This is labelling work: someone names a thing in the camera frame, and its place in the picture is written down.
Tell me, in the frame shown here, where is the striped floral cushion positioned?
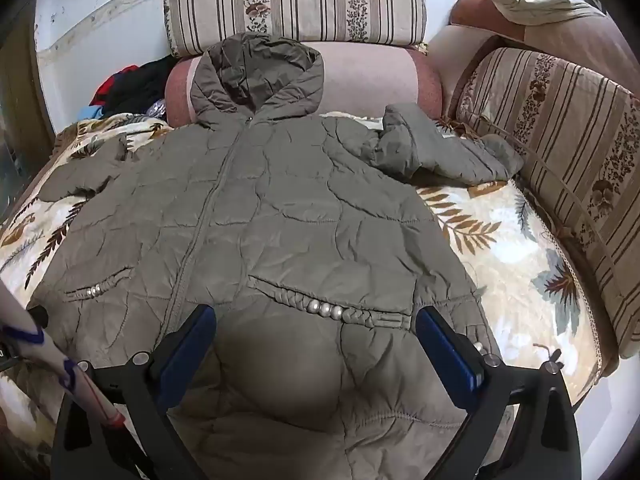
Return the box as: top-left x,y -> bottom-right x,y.
457,47 -> 640,358
164,0 -> 428,58

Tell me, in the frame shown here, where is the olive quilted hooded jacket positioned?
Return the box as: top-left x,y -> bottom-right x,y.
27,32 -> 526,480

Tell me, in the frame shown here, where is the red cloth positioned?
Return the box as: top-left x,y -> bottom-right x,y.
95,64 -> 140,105

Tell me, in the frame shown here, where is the brown wooden door frame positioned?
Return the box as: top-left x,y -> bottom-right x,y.
0,5 -> 53,191

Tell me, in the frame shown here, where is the black cloth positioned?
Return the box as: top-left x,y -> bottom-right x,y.
105,56 -> 177,117

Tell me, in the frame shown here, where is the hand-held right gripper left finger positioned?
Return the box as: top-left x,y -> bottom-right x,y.
51,304 -> 218,480

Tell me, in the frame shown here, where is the leaf print blanket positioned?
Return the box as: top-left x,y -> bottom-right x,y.
0,112 -> 603,480

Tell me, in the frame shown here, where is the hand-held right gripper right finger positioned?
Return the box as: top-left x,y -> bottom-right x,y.
415,305 -> 583,480

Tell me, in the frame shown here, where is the white rod with blue marks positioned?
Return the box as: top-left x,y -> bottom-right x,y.
0,280 -> 127,428

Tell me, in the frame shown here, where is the cream cloth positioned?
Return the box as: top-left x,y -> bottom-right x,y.
487,0 -> 608,25

